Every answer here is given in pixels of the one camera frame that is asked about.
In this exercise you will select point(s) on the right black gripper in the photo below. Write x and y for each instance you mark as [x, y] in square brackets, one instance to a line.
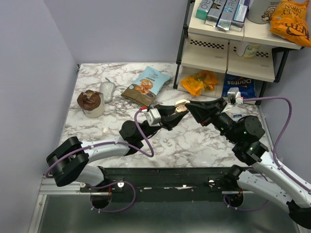
[205, 112]

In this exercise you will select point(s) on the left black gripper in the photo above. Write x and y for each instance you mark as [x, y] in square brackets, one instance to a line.
[169, 122]

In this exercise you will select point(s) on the beige earbud charging case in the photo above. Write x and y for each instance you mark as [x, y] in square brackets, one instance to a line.
[180, 106]

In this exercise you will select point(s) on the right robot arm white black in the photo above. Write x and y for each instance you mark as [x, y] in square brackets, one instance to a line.
[287, 190]

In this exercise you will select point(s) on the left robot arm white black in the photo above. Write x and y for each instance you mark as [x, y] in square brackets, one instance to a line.
[70, 162]

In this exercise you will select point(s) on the orange snack bag lower shelf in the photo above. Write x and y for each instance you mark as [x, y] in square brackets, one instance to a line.
[201, 82]

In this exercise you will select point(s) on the blue cassava chips bag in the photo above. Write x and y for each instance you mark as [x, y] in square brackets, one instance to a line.
[146, 87]

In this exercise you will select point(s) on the blue Doritos bag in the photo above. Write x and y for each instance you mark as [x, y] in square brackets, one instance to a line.
[246, 86]

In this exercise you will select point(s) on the white yellow cup on shelf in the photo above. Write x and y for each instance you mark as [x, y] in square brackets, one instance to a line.
[247, 49]

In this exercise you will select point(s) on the brown paper wrapped cup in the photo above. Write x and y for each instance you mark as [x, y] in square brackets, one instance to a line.
[92, 103]

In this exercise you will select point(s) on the silver toothpaste box middle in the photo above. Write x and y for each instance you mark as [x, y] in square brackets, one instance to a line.
[227, 15]

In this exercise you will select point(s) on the silver toothpaste box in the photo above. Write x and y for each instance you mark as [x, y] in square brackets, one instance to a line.
[215, 12]
[227, 15]

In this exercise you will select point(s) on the teal toothpaste box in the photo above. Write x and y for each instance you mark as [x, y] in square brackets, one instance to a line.
[203, 9]

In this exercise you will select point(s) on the silver toothpaste box left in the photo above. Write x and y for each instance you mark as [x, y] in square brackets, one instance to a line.
[215, 12]

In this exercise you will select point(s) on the blue white toothpaste box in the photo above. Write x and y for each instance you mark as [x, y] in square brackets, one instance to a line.
[239, 17]

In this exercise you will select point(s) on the white popcorn tub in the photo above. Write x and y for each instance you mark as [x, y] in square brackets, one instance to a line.
[260, 11]

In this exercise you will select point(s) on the orange honey dijon chips bag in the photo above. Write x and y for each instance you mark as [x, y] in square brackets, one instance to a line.
[289, 22]

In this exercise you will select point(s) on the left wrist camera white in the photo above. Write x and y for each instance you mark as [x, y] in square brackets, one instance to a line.
[153, 116]

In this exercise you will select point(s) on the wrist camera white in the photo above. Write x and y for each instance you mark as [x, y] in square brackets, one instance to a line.
[234, 96]
[153, 116]

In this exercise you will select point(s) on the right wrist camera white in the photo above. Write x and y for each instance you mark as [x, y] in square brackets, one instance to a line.
[234, 96]

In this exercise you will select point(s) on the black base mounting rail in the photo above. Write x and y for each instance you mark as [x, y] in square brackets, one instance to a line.
[169, 184]

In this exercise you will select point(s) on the black frame cream shelf unit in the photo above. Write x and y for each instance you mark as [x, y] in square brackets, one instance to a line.
[203, 47]

